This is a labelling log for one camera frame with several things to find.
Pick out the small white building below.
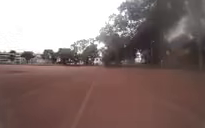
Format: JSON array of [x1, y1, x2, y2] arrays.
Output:
[[93, 56, 104, 66]]

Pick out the row of trees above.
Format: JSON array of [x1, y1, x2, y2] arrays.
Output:
[[8, 0, 205, 70]]

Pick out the red sports court ground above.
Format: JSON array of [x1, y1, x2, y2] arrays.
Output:
[[0, 64, 205, 128]]

